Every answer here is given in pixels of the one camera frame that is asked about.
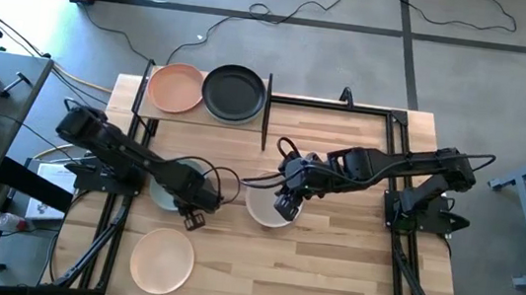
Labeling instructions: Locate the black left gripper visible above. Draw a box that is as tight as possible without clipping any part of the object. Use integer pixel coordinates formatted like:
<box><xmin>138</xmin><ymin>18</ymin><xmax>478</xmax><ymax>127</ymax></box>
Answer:
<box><xmin>168</xmin><ymin>165</ymin><xmax>227</xmax><ymax>236</ymax></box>

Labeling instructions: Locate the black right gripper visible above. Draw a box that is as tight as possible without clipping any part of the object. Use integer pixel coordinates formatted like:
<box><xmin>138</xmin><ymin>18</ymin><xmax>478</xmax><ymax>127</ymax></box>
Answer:
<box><xmin>271</xmin><ymin>149</ymin><xmax>340</xmax><ymax>228</ymax></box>

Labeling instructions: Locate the beige grey round plate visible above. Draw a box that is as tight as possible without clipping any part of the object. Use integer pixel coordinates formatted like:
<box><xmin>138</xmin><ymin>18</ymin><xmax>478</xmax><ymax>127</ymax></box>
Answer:
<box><xmin>241</xmin><ymin>169</ymin><xmax>308</xmax><ymax>232</ymax></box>

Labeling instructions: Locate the teal green round plate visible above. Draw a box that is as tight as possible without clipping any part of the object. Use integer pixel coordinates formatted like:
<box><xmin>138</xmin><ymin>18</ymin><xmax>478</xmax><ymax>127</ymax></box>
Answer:
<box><xmin>146</xmin><ymin>154</ymin><xmax>219</xmax><ymax>218</ymax></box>

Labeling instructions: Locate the pale pink round plate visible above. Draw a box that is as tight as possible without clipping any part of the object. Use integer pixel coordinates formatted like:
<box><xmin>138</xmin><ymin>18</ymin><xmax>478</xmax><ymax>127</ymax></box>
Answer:
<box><xmin>125</xmin><ymin>223</ymin><xmax>198</xmax><ymax>295</ymax></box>

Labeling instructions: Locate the black round plate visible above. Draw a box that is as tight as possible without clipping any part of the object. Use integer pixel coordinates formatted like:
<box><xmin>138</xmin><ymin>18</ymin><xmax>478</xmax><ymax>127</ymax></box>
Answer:
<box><xmin>197</xmin><ymin>60</ymin><xmax>271</xmax><ymax>126</ymax></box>

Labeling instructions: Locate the terracotta orange round plate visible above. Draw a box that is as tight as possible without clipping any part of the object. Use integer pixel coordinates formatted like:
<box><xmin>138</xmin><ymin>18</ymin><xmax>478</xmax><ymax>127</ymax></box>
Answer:
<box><xmin>143</xmin><ymin>58</ymin><xmax>208</xmax><ymax>117</ymax></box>

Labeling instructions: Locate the white cardboard box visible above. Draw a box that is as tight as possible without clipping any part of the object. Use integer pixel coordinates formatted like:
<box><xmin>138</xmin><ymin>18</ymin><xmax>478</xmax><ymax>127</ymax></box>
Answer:
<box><xmin>24</xmin><ymin>159</ymin><xmax>88</xmax><ymax>226</ymax></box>

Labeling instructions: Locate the black desk support beam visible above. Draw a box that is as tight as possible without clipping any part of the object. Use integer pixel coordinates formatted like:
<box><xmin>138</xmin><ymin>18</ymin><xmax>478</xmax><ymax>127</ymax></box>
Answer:
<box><xmin>0</xmin><ymin>155</ymin><xmax>79</xmax><ymax>215</ymax></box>

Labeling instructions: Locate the clear plastic bottle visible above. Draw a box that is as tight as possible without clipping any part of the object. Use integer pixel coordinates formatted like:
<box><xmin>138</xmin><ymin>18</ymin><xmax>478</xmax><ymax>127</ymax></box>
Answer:
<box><xmin>0</xmin><ymin>211</ymin><xmax>31</xmax><ymax>236</ymax></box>

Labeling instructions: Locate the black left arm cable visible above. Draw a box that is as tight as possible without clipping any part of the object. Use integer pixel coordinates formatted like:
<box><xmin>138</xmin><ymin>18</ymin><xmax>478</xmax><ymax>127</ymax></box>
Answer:
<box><xmin>53</xmin><ymin>96</ymin><xmax>251</xmax><ymax>210</ymax></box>

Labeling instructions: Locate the black aluminium table frame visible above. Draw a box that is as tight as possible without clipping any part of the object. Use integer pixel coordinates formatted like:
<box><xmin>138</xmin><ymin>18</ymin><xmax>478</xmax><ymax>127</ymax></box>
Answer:
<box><xmin>39</xmin><ymin>53</ymin><xmax>486</xmax><ymax>295</ymax></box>

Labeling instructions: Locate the yellow floor cable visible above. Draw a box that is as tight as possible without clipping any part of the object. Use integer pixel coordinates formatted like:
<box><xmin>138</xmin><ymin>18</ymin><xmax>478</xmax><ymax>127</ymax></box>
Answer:
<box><xmin>48</xmin><ymin>62</ymin><xmax>113</xmax><ymax>95</ymax></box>

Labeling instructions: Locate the black clamp with handle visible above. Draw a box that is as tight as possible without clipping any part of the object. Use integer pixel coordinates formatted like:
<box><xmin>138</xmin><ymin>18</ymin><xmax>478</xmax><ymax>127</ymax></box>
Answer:
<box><xmin>0</xmin><ymin>68</ymin><xmax>35</xmax><ymax>101</ymax></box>

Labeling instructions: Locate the long black floor cable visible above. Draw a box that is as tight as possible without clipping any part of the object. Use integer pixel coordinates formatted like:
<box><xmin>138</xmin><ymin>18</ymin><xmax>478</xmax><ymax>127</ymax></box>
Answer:
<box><xmin>165</xmin><ymin>0</ymin><xmax>521</xmax><ymax>105</ymax></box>

